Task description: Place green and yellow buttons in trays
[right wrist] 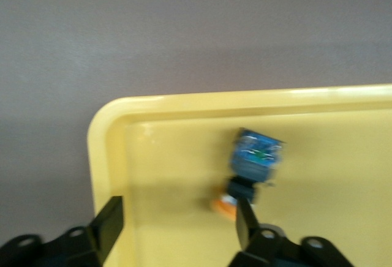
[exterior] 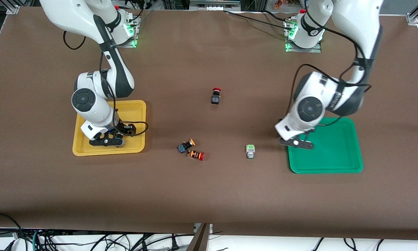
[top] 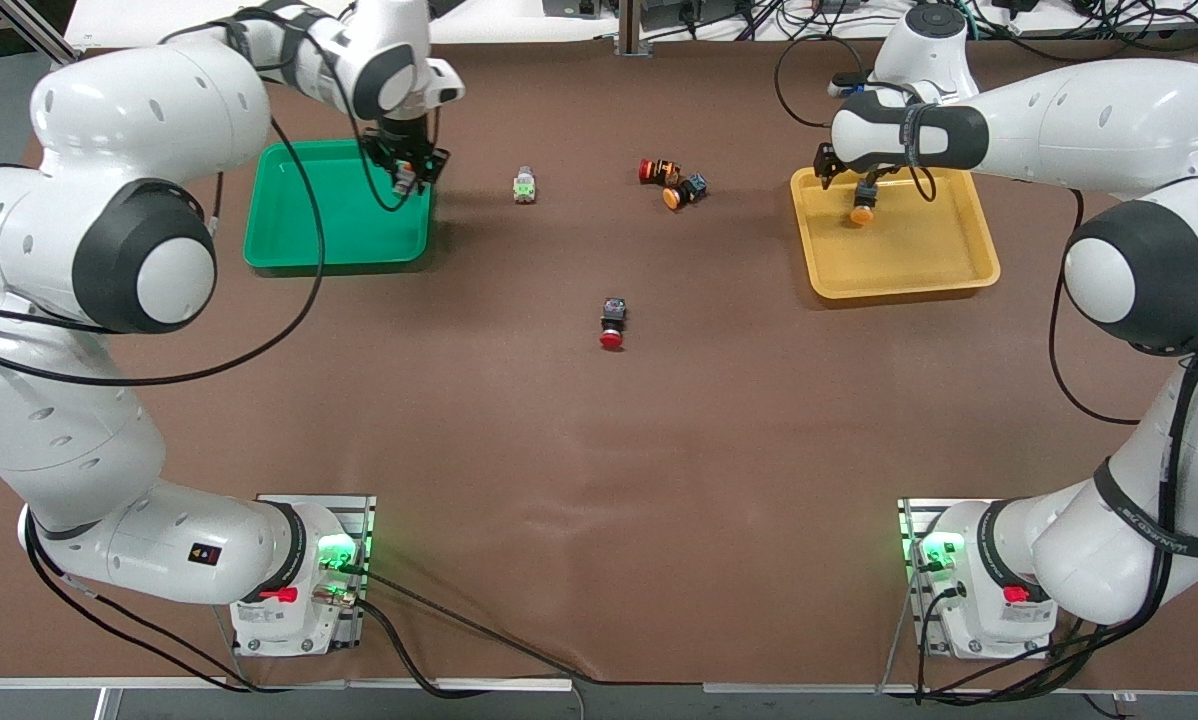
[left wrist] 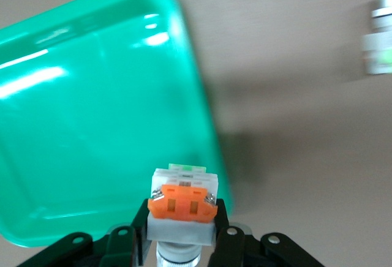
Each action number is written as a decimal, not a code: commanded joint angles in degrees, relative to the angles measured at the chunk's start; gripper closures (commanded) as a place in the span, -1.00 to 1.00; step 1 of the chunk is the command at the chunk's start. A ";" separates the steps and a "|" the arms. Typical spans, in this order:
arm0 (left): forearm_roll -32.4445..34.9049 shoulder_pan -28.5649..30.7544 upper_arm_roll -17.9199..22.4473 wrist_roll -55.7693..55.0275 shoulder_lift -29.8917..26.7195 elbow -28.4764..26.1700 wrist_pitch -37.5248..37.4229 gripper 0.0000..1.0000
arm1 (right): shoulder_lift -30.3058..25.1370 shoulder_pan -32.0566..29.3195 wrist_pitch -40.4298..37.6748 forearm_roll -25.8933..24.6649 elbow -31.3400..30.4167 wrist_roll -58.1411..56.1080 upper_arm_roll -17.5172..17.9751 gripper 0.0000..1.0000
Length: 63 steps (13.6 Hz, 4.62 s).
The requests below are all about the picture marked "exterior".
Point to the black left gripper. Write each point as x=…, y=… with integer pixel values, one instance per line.
x=312, y=130

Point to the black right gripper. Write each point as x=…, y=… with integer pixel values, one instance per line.
x=124, y=129

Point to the blue-black push button switch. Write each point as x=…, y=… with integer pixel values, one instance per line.
x=184, y=148

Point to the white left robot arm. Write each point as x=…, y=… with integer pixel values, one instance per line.
x=310, y=108

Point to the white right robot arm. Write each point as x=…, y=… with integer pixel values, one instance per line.
x=87, y=101

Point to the yellow plastic tray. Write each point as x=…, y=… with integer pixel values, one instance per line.
x=135, y=115

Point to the green plastic tray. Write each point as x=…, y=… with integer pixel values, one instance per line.
x=334, y=153

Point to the green push button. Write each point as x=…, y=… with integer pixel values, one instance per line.
x=250, y=149

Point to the red push button orange stripes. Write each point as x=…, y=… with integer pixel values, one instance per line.
x=195, y=154

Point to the red mushroom push button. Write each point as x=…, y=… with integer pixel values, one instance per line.
x=215, y=99

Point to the brown table cloth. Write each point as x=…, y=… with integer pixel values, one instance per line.
x=230, y=195

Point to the brown wooden beam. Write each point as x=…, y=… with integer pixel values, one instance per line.
x=199, y=240

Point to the grey metal device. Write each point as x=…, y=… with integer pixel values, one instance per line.
x=214, y=4

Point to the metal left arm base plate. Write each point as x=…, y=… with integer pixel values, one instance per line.
x=313, y=48

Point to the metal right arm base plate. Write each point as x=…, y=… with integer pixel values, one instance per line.
x=134, y=35

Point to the silver metal bracket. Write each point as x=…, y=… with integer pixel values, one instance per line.
x=209, y=228

